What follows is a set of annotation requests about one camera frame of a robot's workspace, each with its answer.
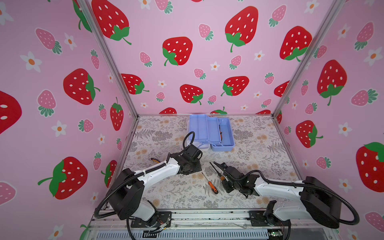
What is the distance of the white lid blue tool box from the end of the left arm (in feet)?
0.69

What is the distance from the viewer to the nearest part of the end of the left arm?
0.62m

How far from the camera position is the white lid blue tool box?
0.96 m
